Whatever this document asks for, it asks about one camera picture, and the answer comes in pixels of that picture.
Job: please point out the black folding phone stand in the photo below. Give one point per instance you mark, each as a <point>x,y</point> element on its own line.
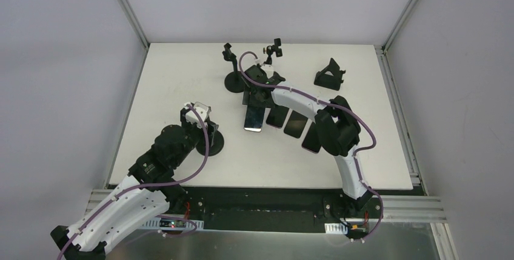
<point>330,77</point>

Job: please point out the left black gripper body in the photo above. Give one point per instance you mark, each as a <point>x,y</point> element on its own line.
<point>213,130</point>

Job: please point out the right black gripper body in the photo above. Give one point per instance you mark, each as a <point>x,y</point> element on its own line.
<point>257,97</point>

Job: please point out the black phone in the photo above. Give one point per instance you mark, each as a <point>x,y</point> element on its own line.
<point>254,118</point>
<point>295,125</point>

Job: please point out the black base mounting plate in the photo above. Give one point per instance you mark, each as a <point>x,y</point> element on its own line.
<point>288,210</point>

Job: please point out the black round-base phone stand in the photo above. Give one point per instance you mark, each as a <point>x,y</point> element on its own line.
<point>233,81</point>

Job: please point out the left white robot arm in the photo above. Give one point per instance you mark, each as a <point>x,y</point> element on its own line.
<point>147,191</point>

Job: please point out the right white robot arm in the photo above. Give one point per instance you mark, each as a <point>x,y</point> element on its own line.
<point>340,131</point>

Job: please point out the left white cable duct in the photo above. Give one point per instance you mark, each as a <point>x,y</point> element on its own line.
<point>172,223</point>

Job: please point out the right white cable duct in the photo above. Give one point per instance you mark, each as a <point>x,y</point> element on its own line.
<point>336,228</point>

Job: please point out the white cable duct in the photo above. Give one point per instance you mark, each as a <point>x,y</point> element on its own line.
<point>336,228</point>
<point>172,223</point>

